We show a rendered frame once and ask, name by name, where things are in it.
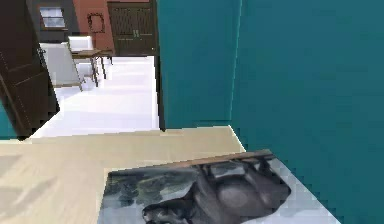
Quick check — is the white chair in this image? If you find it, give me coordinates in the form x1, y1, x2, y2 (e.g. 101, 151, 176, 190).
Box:
39, 41, 84, 92
67, 35, 95, 53

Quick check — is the dark brown double door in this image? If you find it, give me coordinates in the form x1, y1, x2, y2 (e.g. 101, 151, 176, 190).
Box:
107, 0, 158, 57

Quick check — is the brown wooden table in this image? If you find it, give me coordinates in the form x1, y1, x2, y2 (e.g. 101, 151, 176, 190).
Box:
70, 48, 115, 88

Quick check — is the window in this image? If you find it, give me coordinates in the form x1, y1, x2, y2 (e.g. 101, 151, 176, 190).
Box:
38, 6, 67, 30

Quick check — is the dark brown room door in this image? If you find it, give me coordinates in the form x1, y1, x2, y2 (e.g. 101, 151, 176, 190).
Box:
0, 0, 61, 138

